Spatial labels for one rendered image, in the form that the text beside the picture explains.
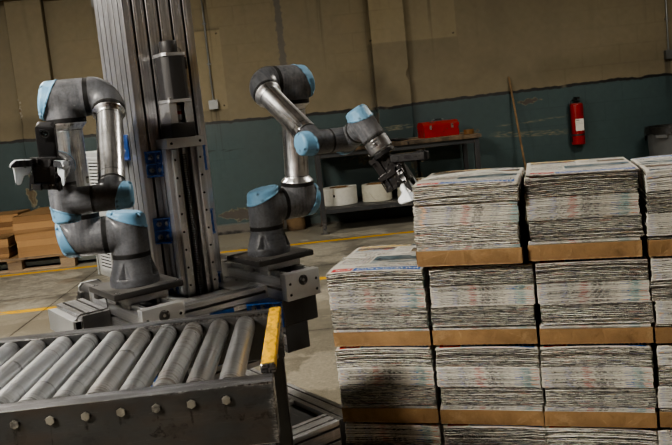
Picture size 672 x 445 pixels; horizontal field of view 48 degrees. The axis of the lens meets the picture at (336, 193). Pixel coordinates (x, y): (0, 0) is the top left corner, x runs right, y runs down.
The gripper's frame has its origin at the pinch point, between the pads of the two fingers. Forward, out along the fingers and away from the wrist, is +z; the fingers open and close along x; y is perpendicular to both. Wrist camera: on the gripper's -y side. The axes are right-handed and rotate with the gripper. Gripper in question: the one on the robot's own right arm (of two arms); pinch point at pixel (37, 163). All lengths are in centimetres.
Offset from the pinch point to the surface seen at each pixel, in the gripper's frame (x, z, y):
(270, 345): -51, 32, 35
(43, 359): -2.7, 7.8, 43.9
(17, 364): 3.0, 7.0, 45.2
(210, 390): -39, 46, 39
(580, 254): -135, 4, 21
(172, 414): -32, 45, 44
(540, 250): -126, 0, 20
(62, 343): -4.8, -4.6, 43.9
